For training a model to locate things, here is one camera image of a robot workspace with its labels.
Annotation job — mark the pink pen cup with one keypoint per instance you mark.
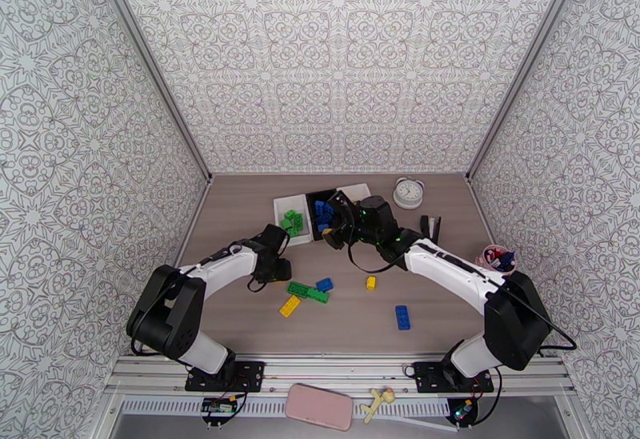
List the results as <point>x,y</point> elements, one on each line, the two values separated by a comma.
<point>486,257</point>

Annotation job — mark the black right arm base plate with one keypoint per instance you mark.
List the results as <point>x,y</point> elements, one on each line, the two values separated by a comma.
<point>425,375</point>

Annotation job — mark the long yellow lego brick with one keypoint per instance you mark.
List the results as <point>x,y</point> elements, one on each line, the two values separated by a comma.
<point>290,306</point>

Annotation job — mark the pale yellow toy figure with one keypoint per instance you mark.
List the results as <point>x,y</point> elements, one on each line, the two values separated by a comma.
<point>378,401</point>

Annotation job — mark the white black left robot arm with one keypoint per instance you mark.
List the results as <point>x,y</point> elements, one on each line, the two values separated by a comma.
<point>220,265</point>

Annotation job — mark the red pen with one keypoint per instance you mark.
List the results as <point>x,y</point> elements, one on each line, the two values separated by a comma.
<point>493,254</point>

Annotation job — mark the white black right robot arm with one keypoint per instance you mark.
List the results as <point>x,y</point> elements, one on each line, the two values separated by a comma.
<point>450,267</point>

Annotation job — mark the blue pen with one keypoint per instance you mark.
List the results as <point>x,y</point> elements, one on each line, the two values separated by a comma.
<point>507,258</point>

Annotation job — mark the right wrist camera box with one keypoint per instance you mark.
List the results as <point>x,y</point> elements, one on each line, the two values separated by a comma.
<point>341,204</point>

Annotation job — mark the aluminium frame post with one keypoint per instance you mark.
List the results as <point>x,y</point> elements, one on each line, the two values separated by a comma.
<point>150,63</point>
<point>525,68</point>

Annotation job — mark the white alarm clock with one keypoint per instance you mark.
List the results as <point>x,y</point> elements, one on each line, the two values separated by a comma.
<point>407,192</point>

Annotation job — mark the pink phone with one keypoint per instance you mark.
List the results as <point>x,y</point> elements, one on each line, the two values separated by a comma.
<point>317,406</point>

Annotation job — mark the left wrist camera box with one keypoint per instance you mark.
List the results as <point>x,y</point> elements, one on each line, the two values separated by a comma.
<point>274,271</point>

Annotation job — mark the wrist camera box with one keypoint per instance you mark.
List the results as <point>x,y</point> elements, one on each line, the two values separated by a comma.
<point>274,271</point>
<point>341,204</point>

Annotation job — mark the black plastic container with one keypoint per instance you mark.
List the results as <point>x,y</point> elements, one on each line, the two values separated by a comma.
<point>310,202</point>

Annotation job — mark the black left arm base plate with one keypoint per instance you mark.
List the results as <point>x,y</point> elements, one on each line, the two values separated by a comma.
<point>250,375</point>

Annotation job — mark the aluminium mounting rail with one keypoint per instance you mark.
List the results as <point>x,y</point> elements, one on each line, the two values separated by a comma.
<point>340,372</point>

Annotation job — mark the white plastic container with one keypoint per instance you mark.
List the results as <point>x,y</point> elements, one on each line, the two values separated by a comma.
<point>285,202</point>
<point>357,188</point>

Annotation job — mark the small circuit board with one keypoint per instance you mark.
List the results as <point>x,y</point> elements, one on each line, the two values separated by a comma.
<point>462,410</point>
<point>218,406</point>

